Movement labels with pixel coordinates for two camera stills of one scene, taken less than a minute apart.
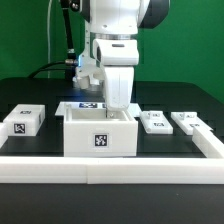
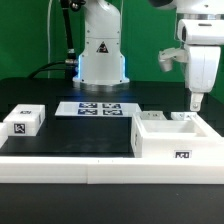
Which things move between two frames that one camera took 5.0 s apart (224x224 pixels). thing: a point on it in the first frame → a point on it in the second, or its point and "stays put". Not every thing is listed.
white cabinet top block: [25, 120] stays put
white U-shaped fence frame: [118, 170] stays put
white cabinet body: [99, 132] → [174, 139]
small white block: [188, 120] stays put
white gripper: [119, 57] → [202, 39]
